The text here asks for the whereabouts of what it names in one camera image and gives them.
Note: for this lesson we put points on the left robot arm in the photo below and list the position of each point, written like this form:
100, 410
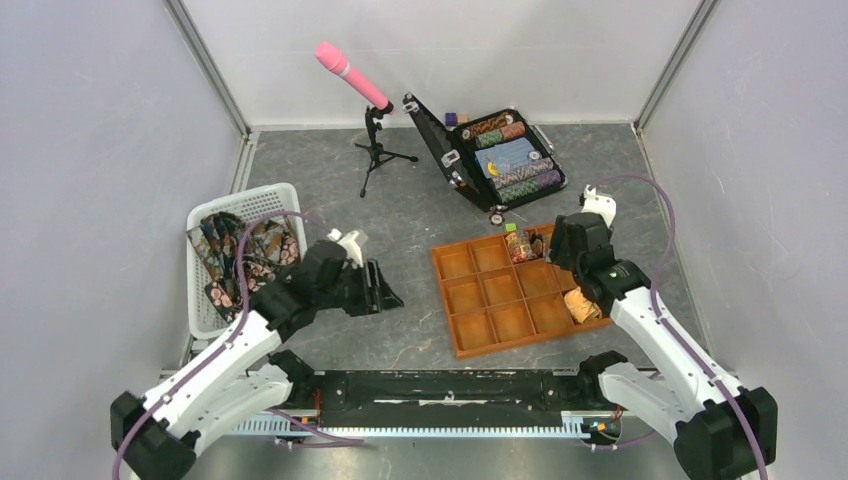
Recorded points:
160, 434

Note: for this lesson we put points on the rolled tan patterned tie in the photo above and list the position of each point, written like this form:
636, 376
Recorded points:
581, 309

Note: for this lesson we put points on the rolled dark patterned tie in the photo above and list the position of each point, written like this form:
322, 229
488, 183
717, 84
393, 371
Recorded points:
525, 245

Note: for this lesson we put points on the black poker chip case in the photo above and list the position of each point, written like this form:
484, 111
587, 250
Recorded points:
498, 159

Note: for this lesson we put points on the black floral tie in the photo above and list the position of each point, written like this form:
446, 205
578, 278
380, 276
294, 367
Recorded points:
225, 295

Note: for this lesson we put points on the loose poker chip stack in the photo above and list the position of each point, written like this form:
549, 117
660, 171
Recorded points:
496, 215

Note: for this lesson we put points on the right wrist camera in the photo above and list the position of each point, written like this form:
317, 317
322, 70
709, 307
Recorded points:
592, 201

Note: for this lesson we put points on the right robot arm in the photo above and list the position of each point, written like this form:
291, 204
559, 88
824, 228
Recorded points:
717, 427

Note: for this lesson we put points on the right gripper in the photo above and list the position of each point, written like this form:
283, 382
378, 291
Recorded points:
558, 252

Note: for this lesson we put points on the pink microphone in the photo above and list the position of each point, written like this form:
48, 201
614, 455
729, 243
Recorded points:
333, 60

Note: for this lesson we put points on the white plastic basket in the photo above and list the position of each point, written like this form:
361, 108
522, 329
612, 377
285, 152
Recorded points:
204, 322

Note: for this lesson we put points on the dark blue patterned tie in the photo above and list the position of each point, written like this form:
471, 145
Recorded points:
215, 241

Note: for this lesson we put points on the orange compartment tray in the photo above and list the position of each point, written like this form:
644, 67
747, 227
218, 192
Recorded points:
494, 303

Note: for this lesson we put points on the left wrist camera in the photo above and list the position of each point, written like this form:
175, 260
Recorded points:
352, 242

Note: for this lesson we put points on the black tripod stand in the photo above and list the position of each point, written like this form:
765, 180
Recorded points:
378, 155

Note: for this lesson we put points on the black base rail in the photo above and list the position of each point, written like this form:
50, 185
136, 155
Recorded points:
444, 398

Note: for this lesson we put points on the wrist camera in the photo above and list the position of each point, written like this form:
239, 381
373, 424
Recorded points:
352, 242
592, 201

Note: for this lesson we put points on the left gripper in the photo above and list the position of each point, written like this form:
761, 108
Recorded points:
375, 298

